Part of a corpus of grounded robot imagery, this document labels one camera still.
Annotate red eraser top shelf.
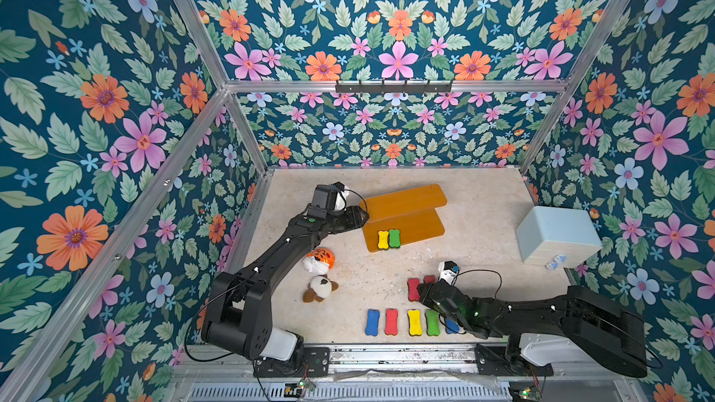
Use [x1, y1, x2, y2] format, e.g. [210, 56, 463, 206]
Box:
[385, 308, 398, 336]

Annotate green eraser top shelf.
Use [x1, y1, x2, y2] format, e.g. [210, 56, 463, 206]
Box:
[425, 309, 441, 337]

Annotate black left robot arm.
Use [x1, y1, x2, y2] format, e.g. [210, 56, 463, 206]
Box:
[200, 182, 370, 362]

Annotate yellow eraser top shelf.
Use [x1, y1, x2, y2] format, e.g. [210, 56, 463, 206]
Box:
[407, 309, 424, 337]

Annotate yellow eraser bottom shelf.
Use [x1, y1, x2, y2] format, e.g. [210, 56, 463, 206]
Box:
[377, 231, 390, 251]

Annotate brown white dog plush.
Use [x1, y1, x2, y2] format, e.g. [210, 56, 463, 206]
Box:
[303, 275, 339, 303]

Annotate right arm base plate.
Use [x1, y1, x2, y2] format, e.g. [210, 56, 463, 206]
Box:
[474, 342, 554, 378]

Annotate blue eraser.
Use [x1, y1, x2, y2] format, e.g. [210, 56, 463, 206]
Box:
[444, 319, 461, 334]
[365, 309, 381, 337]

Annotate light blue box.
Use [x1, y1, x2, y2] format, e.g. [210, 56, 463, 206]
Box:
[516, 206, 603, 271]

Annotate green eraser bottom shelf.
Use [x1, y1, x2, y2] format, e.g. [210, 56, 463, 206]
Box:
[388, 229, 401, 249]

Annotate black wall hook rail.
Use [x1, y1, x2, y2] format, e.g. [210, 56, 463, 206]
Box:
[334, 80, 454, 95]

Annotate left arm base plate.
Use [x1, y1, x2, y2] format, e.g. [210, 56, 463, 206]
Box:
[253, 347, 331, 379]

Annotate yellow eraser shelf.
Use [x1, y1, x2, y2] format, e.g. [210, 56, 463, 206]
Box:
[407, 309, 424, 337]
[377, 231, 390, 251]

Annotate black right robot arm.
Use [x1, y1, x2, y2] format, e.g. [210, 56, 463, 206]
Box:
[417, 279, 647, 378]

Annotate orange tiger plush toy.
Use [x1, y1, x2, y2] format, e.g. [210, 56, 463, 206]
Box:
[302, 248, 335, 275]

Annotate green eraser shelf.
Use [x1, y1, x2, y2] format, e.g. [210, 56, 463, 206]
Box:
[388, 229, 401, 249]
[425, 309, 441, 337]

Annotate metal front rail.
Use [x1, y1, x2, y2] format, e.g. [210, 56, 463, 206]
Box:
[164, 342, 648, 401]

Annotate orange wooden two-tier shelf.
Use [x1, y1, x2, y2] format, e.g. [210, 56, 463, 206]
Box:
[362, 184, 448, 252]

